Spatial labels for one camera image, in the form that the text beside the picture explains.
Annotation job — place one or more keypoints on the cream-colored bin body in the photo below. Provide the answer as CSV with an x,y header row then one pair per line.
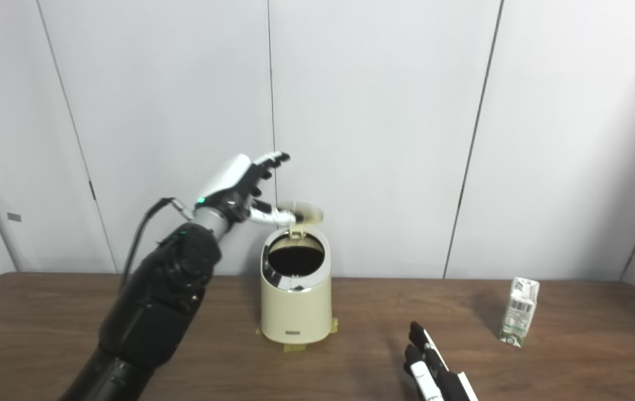
x,y
295,312

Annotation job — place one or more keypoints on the white green milk carton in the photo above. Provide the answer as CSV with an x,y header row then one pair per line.
x,y
519,312

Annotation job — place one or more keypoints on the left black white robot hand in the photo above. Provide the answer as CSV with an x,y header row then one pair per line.
x,y
228,184

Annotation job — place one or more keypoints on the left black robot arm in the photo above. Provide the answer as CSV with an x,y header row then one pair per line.
x,y
156,301

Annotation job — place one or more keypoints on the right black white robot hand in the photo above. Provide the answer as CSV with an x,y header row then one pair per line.
x,y
439,381

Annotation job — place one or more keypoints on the small grey wall label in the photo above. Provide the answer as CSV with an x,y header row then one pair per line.
x,y
14,217

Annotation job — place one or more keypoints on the round cream bin lid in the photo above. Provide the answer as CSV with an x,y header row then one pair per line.
x,y
309,214

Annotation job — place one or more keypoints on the black wall panel hinge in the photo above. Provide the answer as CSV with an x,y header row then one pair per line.
x,y
92,190

